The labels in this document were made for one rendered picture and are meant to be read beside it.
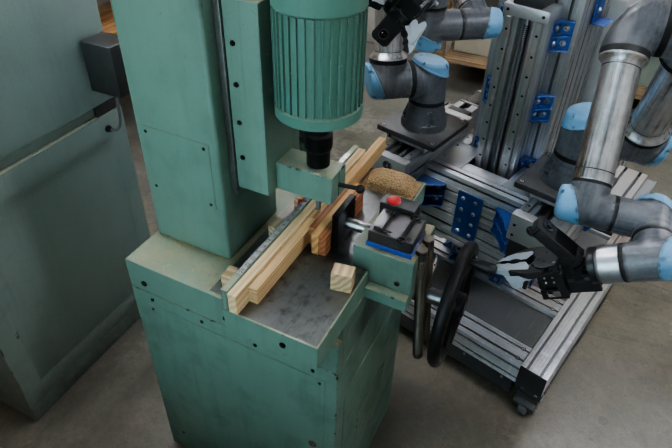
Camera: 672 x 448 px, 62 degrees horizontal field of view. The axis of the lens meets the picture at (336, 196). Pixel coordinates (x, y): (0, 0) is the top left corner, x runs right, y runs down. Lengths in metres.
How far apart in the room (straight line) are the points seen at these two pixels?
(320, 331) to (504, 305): 1.19
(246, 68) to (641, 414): 1.80
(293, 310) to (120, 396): 1.18
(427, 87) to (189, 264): 0.90
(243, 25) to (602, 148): 0.73
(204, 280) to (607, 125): 0.92
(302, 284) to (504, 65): 0.95
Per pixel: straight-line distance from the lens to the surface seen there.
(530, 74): 1.74
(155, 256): 1.43
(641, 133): 1.60
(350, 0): 0.99
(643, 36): 1.29
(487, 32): 1.48
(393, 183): 1.41
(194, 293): 1.35
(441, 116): 1.87
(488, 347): 2.01
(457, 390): 2.16
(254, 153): 1.19
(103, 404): 2.20
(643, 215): 1.22
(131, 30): 1.21
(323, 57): 1.01
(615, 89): 1.26
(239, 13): 1.07
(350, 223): 1.23
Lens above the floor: 1.73
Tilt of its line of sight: 36 degrees down
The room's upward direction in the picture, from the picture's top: 2 degrees clockwise
